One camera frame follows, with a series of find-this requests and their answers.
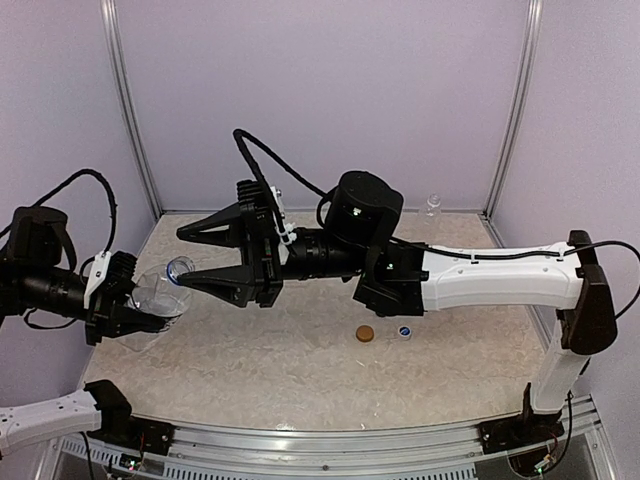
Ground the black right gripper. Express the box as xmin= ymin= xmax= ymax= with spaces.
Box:
xmin=174 ymin=199 xmax=368 ymax=307

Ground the water bottle blue cap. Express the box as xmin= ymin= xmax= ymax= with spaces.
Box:
xmin=124 ymin=254 xmax=198 ymax=326

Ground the gold juice bottle cap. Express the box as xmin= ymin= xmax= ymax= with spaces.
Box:
xmin=355 ymin=325 xmax=375 ymax=343

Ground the blue white bottle cap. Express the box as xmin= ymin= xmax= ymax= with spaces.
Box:
xmin=398 ymin=325 xmax=413 ymax=340

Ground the clear bottle blue label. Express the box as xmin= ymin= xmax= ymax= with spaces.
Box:
xmin=418 ymin=194 xmax=442 ymax=223

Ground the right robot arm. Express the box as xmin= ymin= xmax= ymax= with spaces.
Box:
xmin=176 ymin=171 xmax=618 ymax=444

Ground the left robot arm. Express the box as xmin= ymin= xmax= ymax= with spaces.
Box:
xmin=1 ymin=206 xmax=173 ymax=455

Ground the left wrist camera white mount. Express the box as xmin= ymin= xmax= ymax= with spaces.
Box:
xmin=83 ymin=251 xmax=137 ymax=309

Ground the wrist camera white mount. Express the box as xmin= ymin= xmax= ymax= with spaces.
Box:
xmin=83 ymin=251 xmax=137 ymax=309
xmin=234 ymin=178 xmax=298 ymax=246

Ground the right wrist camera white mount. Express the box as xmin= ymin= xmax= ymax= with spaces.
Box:
xmin=234 ymin=178 xmax=298 ymax=246

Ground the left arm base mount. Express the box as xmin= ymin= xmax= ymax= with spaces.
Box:
xmin=84 ymin=380 xmax=175 ymax=456

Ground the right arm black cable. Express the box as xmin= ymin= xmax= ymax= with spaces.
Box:
xmin=231 ymin=128 xmax=640 ymax=321

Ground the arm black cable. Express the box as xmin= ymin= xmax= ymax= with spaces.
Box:
xmin=231 ymin=128 xmax=640 ymax=321
xmin=0 ymin=167 xmax=120 ymax=256

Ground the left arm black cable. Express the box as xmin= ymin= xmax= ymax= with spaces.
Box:
xmin=0 ymin=167 xmax=120 ymax=256

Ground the aluminium corner post left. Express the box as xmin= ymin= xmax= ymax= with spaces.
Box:
xmin=100 ymin=0 xmax=164 ymax=220

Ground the aluminium corner post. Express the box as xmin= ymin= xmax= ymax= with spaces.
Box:
xmin=483 ymin=0 xmax=543 ymax=222
xmin=100 ymin=0 xmax=164 ymax=220

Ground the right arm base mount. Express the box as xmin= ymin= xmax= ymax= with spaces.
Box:
xmin=477 ymin=383 xmax=565 ymax=455

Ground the aluminium corner post right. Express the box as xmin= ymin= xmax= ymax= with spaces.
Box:
xmin=483 ymin=0 xmax=543 ymax=222

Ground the aluminium front rail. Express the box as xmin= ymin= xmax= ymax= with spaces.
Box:
xmin=36 ymin=396 xmax=618 ymax=479

